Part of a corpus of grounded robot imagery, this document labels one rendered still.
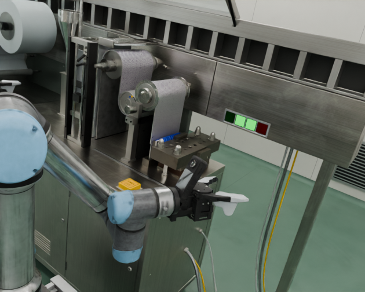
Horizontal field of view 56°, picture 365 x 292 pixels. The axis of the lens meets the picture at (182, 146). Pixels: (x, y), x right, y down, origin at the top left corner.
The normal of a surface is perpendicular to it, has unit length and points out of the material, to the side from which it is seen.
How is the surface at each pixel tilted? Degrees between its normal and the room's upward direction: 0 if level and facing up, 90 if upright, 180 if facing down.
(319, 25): 90
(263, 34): 90
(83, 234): 90
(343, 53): 90
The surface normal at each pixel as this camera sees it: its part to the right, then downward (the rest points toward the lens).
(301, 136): -0.58, 0.22
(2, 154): 0.47, 0.29
